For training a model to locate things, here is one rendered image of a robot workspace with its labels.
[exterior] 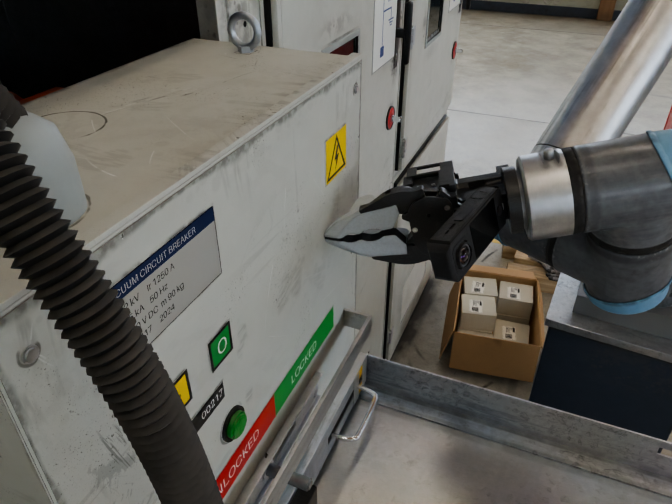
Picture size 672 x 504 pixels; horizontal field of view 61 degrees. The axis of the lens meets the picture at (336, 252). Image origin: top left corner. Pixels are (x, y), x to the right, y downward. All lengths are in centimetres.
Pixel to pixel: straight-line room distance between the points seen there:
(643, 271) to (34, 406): 57
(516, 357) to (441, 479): 131
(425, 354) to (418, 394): 133
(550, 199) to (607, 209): 5
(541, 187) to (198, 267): 34
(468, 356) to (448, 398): 122
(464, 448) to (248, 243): 55
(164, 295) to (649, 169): 44
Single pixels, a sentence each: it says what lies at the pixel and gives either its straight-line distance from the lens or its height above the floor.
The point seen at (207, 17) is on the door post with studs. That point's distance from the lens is 82.
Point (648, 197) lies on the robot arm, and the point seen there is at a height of 131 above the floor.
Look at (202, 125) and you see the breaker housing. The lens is 48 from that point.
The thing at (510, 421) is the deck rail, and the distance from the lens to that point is 94.
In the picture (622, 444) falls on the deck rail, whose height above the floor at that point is 89.
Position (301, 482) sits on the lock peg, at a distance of 65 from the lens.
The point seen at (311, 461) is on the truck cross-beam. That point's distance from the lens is 79.
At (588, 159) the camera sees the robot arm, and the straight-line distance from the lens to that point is 61.
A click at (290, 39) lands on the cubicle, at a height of 135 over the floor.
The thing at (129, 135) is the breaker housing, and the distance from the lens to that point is 48.
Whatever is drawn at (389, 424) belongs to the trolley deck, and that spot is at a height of 85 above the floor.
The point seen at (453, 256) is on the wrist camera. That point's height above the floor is 127.
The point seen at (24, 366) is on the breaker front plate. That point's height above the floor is 136.
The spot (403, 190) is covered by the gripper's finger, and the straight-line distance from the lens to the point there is 59.
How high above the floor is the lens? 156
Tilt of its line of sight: 34 degrees down
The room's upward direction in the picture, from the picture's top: straight up
